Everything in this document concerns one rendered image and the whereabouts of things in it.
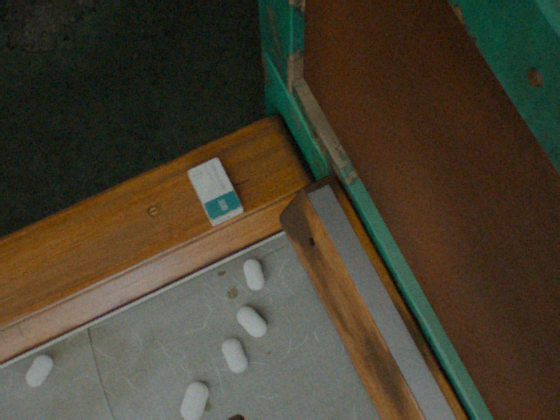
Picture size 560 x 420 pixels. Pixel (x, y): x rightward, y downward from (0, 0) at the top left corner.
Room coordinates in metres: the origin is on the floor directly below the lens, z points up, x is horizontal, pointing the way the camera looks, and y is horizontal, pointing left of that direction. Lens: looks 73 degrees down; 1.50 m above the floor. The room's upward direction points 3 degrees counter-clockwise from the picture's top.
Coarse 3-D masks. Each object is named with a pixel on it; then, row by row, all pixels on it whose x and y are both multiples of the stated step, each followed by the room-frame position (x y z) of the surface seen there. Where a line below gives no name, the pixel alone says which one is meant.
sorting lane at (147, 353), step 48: (288, 240) 0.21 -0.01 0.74; (192, 288) 0.16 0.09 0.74; (240, 288) 0.16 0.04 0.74; (288, 288) 0.16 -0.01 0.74; (96, 336) 0.12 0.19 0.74; (144, 336) 0.12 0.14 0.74; (192, 336) 0.11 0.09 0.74; (240, 336) 0.11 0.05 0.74; (288, 336) 0.11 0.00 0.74; (336, 336) 0.11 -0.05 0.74; (0, 384) 0.07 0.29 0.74; (48, 384) 0.07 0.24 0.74; (96, 384) 0.07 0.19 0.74; (144, 384) 0.07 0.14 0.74; (240, 384) 0.06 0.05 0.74; (288, 384) 0.06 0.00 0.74; (336, 384) 0.06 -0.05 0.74
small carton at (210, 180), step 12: (192, 168) 0.28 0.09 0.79; (204, 168) 0.28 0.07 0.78; (216, 168) 0.28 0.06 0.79; (192, 180) 0.27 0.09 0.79; (204, 180) 0.27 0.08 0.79; (216, 180) 0.27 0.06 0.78; (228, 180) 0.26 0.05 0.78; (204, 192) 0.25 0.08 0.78; (216, 192) 0.25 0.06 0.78; (228, 192) 0.25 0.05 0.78; (204, 204) 0.24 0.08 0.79; (216, 204) 0.24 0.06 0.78; (228, 204) 0.24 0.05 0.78; (240, 204) 0.24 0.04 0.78; (216, 216) 0.23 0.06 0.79; (228, 216) 0.23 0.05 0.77
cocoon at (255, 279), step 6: (246, 264) 0.18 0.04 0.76; (252, 264) 0.18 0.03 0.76; (258, 264) 0.18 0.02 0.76; (246, 270) 0.18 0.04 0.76; (252, 270) 0.18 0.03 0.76; (258, 270) 0.18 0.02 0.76; (246, 276) 0.17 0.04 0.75; (252, 276) 0.17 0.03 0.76; (258, 276) 0.17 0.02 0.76; (252, 282) 0.16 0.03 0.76; (258, 282) 0.16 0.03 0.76; (264, 282) 0.16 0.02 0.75; (252, 288) 0.16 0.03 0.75; (258, 288) 0.16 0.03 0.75
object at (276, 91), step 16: (272, 64) 0.36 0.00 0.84; (272, 80) 0.36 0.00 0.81; (272, 96) 0.37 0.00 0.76; (288, 96) 0.33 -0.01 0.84; (272, 112) 0.37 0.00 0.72; (288, 112) 0.33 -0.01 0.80; (288, 128) 0.33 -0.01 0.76; (304, 128) 0.30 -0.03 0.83; (304, 144) 0.30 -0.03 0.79; (304, 160) 0.30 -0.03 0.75; (320, 160) 0.27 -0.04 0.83; (320, 176) 0.27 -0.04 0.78
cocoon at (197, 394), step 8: (192, 384) 0.06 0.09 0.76; (200, 384) 0.06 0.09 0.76; (192, 392) 0.06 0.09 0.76; (200, 392) 0.06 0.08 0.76; (208, 392) 0.06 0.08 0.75; (184, 400) 0.05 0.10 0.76; (192, 400) 0.05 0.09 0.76; (200, 400) 0.05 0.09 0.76; (184, 408) 0.04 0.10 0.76; (192, 408) 0.04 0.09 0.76; (200, 408) 0.04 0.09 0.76; (184, 416) 0.03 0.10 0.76; (192, 416) 0.03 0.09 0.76; (200, 416) 0.03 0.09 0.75
